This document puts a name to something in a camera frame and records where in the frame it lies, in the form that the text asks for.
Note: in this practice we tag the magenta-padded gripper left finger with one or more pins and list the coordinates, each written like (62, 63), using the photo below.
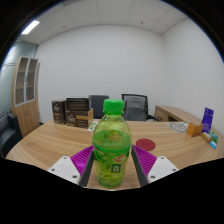
(65, 168)

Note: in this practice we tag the green drink bottle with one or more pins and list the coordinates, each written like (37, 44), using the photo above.
(111, 146)

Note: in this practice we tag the black mesh armrest chair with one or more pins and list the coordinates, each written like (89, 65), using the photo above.
(136, 108)

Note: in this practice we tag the wooden side desk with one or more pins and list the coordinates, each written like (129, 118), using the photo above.
(173, 114)

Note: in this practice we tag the rectangular ceiling light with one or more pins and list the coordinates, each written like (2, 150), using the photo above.
(30, 27)

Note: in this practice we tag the small dark brown box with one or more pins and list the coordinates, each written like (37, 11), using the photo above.
(58, 111)

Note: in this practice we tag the black stacked box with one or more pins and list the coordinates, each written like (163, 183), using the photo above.
(77, 104)

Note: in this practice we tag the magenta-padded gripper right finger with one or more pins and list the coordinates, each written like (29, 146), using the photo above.
(161, 168)

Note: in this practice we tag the black sofa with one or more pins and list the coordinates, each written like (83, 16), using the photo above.
(8, 133)

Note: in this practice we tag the green box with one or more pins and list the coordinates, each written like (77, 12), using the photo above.
(214, 136)

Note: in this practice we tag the purple package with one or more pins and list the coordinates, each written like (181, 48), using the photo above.
(207, 120)

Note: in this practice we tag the orange-brown box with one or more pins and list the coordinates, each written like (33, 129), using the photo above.
(194, 130)

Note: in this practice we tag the flat round red coaster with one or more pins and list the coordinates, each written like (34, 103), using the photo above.
(145, 144)

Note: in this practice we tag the open dark brown carton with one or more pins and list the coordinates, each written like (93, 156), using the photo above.
(77, 119)

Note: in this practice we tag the small blue box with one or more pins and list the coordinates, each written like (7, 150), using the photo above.
(213, 145)

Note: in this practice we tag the black office chair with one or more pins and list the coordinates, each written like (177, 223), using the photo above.
(97, 106)

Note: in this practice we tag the small tan box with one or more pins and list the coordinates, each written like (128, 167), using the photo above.
(205, 137)

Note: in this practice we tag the wooden shelf cabinet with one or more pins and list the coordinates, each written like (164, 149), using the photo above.
(28, 115)

